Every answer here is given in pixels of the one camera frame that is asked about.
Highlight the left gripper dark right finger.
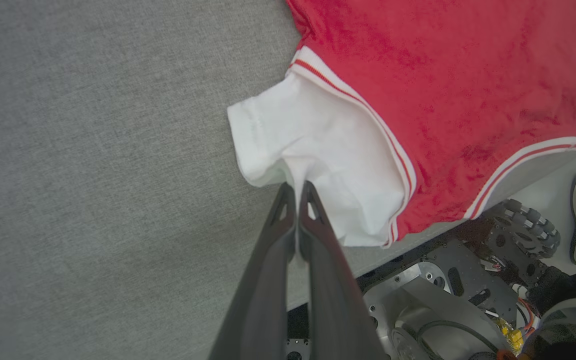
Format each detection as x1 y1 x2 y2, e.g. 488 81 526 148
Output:
298 181 389 360

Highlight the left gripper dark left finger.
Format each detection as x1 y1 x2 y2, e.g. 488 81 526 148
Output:
208 182 298 360

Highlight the red and white shirt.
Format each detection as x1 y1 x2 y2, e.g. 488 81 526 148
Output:
227 0 576 248

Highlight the black mecanum wheel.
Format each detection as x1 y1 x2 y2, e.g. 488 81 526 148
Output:
483 198 562 259

